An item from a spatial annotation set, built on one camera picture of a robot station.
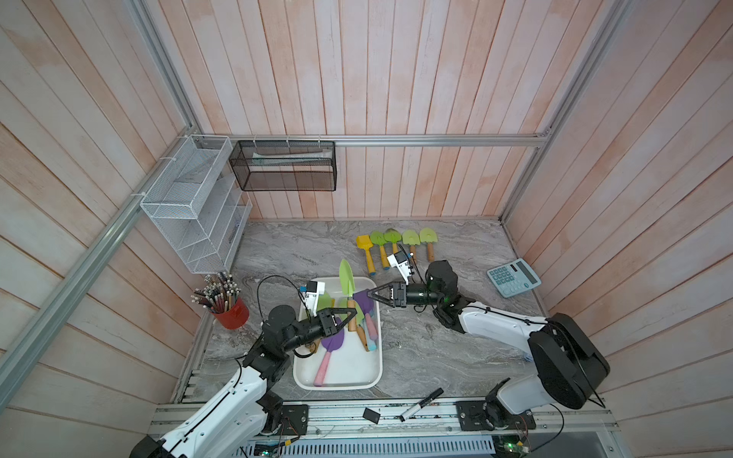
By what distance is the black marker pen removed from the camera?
0.75 m

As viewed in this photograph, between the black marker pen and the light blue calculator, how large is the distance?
1.41 ft

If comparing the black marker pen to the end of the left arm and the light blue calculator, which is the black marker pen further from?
the light blue calculator

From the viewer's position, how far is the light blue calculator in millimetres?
996
